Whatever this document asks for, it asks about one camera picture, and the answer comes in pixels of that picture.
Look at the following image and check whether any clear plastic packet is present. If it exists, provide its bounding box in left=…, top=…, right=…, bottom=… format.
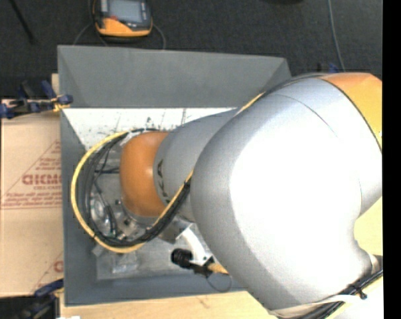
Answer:
left=110, top=253, right=139, bottom=274

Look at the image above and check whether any brown cardboard board red print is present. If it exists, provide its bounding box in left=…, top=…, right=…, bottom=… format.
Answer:
left=0, top=98, right=66, bottom=299

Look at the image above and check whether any grey metal bin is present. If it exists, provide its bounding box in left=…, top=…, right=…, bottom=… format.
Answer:
left=56, top=45, right=293, bottom=307

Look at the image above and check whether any black cylinder on white bracket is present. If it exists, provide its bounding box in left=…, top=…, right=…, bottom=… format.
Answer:
left=171, top=225, right=230, bottom=278

